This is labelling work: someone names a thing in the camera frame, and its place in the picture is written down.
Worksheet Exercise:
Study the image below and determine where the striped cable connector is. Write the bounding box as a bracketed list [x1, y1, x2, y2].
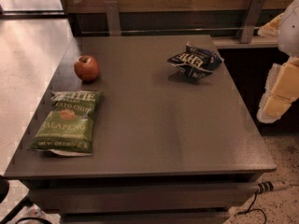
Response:
[257, 180, 290, 194]

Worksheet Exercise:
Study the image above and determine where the green jalapeno chip bag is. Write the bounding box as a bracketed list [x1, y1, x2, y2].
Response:
[30, 91, 103, 157]

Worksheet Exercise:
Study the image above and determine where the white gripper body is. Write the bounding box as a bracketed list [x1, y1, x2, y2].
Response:
[256, 55, 299, 125]

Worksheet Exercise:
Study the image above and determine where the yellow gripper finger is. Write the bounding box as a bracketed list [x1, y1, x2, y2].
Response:
[262, 62, 299, 119]
[258, 13, 283, 37]

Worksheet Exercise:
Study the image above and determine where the red apple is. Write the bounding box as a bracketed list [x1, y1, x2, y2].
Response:
[74, 55, 99, 82]

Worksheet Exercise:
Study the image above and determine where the black cable on floor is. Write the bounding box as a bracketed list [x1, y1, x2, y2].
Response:
[236, 191, 269, 224]

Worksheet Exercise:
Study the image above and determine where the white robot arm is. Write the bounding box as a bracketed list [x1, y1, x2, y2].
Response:
[257, 0, 299, 123]

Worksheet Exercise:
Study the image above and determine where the blue chip bag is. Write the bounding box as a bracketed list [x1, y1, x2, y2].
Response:
[167, 42, 223, 80]

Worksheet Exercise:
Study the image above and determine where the black chair leg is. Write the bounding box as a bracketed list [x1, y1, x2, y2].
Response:
[0, 175, 33, 224]

